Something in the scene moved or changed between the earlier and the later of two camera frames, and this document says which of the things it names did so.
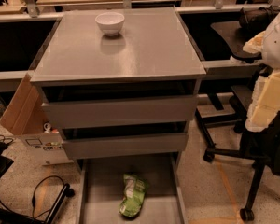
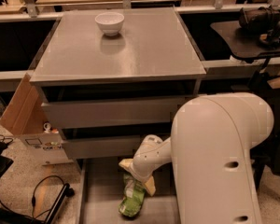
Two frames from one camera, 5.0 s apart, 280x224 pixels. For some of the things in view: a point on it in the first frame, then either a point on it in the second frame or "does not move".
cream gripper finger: [255, 44] -> [153, 153]
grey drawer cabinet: [123, 105] does not move
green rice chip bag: [133, 197] does not move
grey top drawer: [123, 111] does not move
